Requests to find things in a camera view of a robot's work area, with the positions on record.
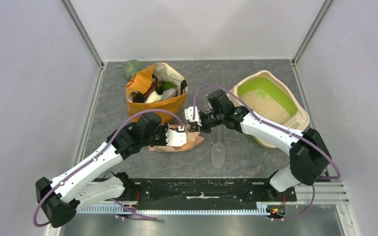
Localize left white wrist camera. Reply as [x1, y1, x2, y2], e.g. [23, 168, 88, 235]
[166, 126, 187, 147]

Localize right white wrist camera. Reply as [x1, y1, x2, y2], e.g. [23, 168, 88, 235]
[184, 106, 202, 126]

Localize pink cat litter bag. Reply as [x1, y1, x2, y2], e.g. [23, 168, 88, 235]
[148, 124, 205, 153]

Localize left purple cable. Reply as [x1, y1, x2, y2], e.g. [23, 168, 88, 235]
[32, 109, 186, 228]

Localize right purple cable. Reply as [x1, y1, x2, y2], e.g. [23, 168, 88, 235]
[192, 84, 342, 222]

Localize orange paper bag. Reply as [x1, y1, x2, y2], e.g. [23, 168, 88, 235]
[125, 62, 189, 116]

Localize clear plastic litter scoop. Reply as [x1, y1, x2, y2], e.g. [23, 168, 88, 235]
[211, 126, 226, 169]

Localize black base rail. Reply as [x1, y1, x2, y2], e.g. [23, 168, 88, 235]
[110, 174, 297, 211]

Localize beige green litter box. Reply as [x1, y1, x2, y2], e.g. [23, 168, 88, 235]
[230, 70, 310, 130]

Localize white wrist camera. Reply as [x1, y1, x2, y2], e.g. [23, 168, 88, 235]
[166, 126, 187, 147]
[184, 106, 202, 126]

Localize green round vegetable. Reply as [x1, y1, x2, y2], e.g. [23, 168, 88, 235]
[123, 59, 145, 82]

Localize purple cable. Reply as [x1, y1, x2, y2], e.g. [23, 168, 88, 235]
[192, 84, 342, 222]
[32, 109, 186, 228]

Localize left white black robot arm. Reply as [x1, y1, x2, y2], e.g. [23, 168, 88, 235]
[33, 109, 171, 228]

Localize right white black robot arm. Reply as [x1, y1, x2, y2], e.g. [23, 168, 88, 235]
[185, 89, 332, 201]

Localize green leaf in bag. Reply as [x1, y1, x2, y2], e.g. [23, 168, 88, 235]
[160, 81, 176, 91]

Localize white bottle in bag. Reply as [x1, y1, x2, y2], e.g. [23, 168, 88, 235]
[144, 88, 177, 103]

